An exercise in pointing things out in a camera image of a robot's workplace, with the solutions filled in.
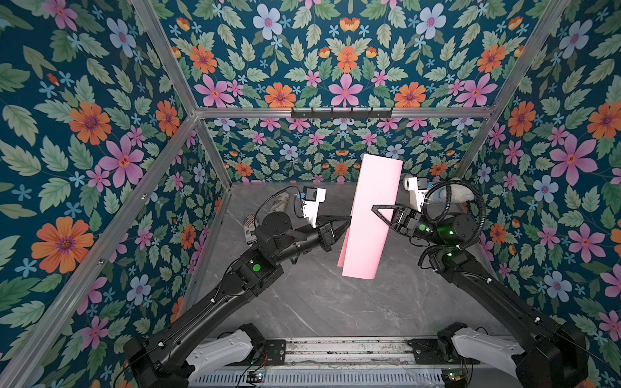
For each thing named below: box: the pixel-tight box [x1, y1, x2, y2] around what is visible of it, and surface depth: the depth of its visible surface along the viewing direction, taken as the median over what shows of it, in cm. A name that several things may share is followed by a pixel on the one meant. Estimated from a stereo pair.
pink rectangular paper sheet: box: [337, 153, 404, 280], surface depth 58 cm
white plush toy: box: [439, 184, 475, 204], surface depth 107 cm
